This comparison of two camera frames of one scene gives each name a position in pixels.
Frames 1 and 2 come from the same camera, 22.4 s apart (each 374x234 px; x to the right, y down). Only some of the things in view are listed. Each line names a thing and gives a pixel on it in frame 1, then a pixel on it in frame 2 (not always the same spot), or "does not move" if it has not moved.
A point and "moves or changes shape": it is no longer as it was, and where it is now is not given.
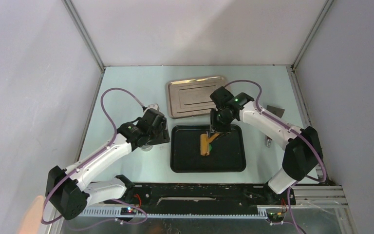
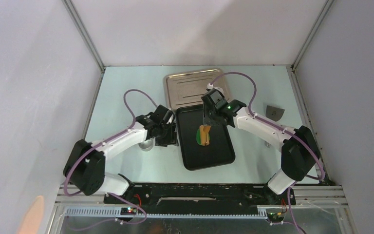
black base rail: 203,198 does not move
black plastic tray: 228,155 moves or changes shape
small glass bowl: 147,147 does not move
